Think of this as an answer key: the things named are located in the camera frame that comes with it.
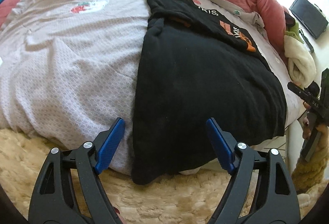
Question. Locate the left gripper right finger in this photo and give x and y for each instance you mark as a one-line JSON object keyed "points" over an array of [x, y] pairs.
{"points": [[275, 198]]}

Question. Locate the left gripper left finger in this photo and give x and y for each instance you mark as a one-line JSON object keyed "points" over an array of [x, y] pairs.
{"points": [[53, 199]]}

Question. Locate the black sweatshirt with orange trim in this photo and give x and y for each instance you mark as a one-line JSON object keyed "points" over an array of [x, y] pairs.
{"points": [[195, 65]]}

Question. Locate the cream fleece blanket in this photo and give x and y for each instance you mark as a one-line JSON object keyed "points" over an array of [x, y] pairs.
{"points": [[301, 66]]}

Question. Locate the beige fleece right sleeve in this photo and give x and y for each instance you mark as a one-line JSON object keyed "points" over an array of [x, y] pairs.
{"points": [[307, 174]]}

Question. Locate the green fleece garment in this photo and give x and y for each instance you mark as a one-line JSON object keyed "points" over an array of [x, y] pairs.
{"points": [[292, 27]]}

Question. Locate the beige fluffy rug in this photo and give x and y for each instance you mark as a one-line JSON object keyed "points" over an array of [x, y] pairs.
{"points": [[170, 199]]}

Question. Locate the pink strawberry print quilt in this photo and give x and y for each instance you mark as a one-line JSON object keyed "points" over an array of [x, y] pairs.
{"points": [[69, 67]]}

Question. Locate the pink pillow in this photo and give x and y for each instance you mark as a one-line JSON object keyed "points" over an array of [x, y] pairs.
{"points": [[6, 8]]}

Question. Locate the black wall television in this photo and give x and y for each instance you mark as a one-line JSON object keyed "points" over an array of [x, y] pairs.
{"points": [[310, 17]]}

